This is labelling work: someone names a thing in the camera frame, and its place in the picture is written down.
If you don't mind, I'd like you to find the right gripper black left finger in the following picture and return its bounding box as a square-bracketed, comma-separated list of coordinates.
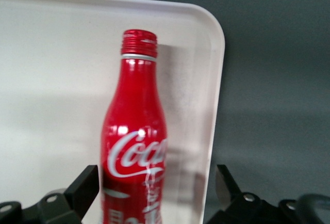
[0, 164, 100, 224]

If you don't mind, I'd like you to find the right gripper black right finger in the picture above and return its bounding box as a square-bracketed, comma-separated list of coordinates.
[206, 164, 300, 224]

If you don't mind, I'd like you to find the red coke bottle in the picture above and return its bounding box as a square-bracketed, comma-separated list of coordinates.
[100, 29, 168, 224]

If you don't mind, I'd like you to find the beige plastic tray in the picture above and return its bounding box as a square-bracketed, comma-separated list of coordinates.
[0, 0, 226, 224]

